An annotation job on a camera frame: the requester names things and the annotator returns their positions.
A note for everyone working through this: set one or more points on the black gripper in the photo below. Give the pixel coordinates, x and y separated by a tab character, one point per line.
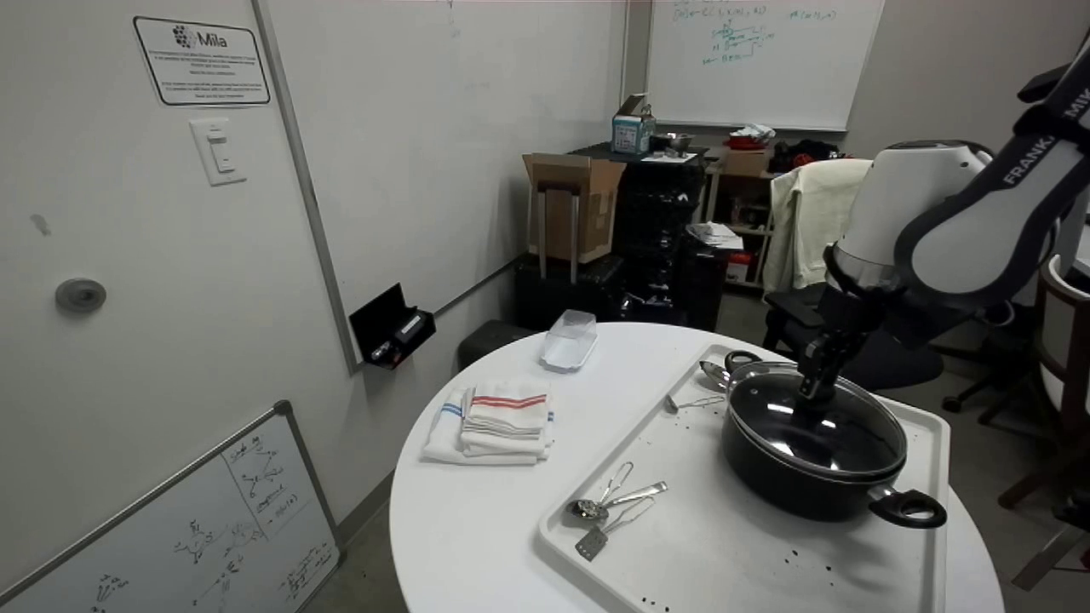
839	323

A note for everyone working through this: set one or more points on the glass pot lid black knob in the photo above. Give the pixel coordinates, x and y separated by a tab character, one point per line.
834	436

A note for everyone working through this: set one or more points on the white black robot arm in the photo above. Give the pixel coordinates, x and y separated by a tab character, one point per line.
974	225

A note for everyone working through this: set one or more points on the black cooking pot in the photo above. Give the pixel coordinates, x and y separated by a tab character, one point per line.
794	489

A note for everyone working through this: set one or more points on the cream cloth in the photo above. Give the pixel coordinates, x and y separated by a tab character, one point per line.
811	224

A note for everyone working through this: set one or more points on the white plastic tray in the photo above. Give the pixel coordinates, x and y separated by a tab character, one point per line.
704	534

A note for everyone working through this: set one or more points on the wooden shelf unit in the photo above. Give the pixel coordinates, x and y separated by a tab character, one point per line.
745	199

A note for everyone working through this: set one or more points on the black drawer cabinet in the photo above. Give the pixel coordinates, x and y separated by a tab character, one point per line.
657	240

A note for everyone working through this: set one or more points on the black bag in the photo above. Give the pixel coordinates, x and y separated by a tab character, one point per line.
806	153

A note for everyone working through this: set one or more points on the red item on shelf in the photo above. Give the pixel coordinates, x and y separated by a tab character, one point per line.
751	139

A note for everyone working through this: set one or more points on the clear plastic container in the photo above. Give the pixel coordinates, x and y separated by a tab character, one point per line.
567	341

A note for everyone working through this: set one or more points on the black case under box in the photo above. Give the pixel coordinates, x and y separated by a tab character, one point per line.
564	293

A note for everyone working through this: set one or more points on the brown cardboard box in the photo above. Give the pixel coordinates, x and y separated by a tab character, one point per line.
574	206

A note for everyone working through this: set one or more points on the blue tissue box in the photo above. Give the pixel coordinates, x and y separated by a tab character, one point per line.
632	131

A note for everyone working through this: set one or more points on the folded towel red stripe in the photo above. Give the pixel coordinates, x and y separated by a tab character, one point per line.
506	409

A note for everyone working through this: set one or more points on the whiteboard with green writing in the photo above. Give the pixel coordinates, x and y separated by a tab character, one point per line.
762	63

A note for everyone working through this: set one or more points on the dark round bin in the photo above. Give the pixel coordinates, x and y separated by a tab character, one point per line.
491	341

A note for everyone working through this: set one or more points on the folded white red towel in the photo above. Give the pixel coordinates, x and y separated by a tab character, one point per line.
442	436

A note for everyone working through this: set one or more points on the black marker tray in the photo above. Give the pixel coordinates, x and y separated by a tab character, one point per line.
390	324

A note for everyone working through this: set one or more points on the small whiteboard with drawings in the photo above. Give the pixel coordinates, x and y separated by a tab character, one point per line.
182	534

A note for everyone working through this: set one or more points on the large wall whiteboard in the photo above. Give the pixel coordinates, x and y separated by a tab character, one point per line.
429	147

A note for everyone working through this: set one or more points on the white light switch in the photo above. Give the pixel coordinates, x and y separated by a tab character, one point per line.
215	152

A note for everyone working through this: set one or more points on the white wall sign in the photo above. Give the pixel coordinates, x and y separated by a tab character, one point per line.
202	59

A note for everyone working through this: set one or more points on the round grey wall bumper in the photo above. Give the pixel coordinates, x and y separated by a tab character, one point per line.
79	293

